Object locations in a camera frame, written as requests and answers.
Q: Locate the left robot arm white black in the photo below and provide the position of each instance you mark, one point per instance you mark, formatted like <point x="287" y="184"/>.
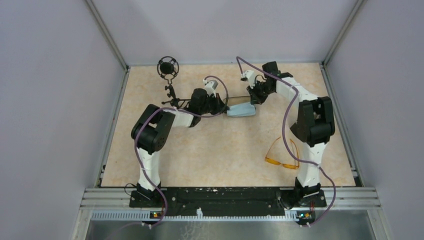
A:
<point x="151" y="131"/>

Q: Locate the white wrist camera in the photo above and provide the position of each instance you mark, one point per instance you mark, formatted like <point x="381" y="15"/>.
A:
<point x="250" y="77"/>
<point x="210" y="87"/>

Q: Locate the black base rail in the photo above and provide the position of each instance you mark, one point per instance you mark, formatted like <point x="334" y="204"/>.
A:
<point x="226" y="201"/>

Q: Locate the black microphone on tripod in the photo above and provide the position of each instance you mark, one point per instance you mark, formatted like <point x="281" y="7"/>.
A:
<point x="168" y="68"/>

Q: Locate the light blue cleaning cloth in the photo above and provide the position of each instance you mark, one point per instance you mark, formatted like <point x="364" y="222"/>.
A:
<point x="245" y="109"/>

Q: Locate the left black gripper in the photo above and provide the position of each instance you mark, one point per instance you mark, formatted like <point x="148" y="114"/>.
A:
<point x="218" y="103"/>

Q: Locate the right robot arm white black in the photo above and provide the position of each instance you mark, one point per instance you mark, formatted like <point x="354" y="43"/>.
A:
<point x="313" y="127"/>

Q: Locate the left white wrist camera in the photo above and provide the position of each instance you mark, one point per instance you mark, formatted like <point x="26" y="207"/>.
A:
<point x="210" y="87"/>

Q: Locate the white cable duct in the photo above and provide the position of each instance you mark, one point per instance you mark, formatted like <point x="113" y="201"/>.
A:
<point x="139" y="215"/>

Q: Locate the black glasses case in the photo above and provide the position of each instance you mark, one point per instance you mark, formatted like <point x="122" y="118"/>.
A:
<point x="235" y="100"/>

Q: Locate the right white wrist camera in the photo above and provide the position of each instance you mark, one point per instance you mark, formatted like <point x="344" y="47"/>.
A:
<point x="250" y="77"/>

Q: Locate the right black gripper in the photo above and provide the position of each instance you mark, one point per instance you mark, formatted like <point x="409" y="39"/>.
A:
<point x="255" y="98"/>

